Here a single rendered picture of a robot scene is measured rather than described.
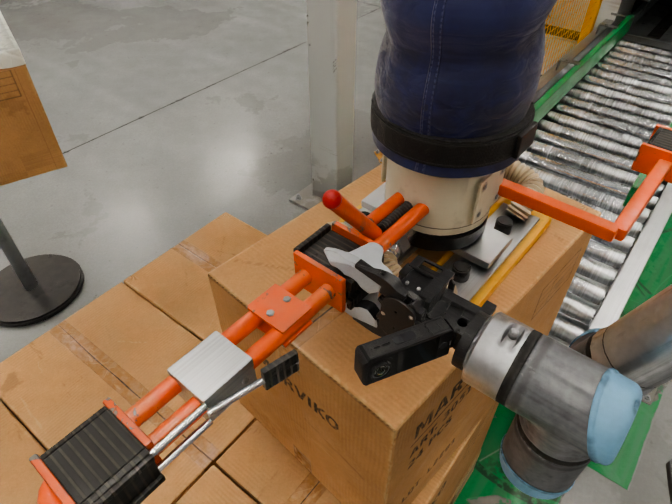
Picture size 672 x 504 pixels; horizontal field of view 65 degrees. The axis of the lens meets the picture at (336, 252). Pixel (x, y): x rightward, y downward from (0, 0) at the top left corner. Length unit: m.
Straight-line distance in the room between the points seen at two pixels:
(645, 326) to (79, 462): 0.59
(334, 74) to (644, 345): 1.80
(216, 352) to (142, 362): 0.80
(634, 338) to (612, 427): 0.13
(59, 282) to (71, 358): 1.04
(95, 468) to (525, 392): 0.42
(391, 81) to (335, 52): 1.51
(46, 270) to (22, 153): 0.74
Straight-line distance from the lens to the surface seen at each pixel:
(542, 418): 0.59
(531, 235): 0.95
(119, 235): 2.65
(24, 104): 1.89
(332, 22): 2.18
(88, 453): 0.56
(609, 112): 2.55
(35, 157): 1.97
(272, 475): 1.18
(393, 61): 0.70
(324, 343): 0.76
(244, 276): 0.87
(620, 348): 0.69
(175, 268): 1.59
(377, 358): 0.57
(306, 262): 0.66
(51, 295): 2.43
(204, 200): 2.74
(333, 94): 2.29
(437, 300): 0.64
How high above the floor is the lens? 1.61
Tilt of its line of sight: 43 degrees down
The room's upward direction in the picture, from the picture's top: straight up
